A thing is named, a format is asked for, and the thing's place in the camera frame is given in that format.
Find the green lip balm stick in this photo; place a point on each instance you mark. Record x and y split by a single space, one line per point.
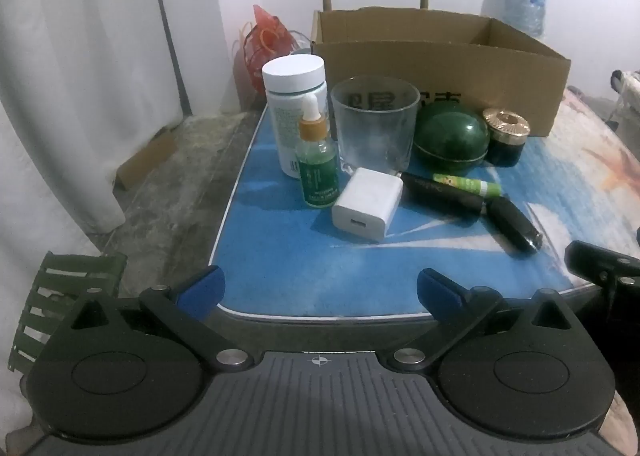
470 184

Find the flat cardboard piece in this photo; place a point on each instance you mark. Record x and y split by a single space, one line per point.
145 160

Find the black cylindrical tube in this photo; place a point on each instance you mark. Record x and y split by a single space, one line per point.
440 198

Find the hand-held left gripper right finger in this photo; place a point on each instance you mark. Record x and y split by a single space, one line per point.
437 293

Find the red plastic bag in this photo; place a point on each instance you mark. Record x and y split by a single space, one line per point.
267 35

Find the green dropper bottle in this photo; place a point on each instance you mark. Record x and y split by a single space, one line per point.
316 175

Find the white lidded supplement bottle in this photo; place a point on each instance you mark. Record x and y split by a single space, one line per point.
292 80

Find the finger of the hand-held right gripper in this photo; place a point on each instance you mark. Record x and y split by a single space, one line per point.
595 258

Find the brown cardboard box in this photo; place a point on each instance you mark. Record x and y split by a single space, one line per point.
400 60

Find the dark jar with gold lid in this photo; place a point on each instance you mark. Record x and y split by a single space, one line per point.
506 140

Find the large clear water jug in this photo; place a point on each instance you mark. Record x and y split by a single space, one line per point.
520 0

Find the white cloth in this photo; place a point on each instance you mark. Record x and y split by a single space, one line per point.
627 88

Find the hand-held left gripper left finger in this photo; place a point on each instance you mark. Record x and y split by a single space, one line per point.
202 293

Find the white curtain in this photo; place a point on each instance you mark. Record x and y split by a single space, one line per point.
75 60

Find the white charger plug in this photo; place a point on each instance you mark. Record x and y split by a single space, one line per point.
367 201

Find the green plastic basket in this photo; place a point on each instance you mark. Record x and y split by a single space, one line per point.
75 268

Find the round green jar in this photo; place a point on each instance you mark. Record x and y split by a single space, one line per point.
450 135

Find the clear glass cup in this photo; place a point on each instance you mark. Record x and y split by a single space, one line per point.
375 135

